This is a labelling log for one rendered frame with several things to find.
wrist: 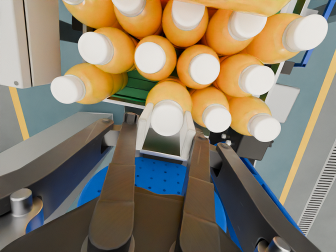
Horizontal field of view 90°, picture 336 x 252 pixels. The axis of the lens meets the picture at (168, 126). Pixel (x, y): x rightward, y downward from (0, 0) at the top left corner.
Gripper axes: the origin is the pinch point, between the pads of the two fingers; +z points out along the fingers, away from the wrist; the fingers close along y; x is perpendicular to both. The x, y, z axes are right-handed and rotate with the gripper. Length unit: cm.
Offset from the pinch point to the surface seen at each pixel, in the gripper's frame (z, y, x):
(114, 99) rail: 21.3, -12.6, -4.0
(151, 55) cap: 6.4, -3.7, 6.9
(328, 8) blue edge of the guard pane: 23.4, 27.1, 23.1
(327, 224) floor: 121, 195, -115
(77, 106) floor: 119, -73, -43
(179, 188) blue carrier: 12.6, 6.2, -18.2
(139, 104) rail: 20.9, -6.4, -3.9
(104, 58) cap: 6.4, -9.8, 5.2
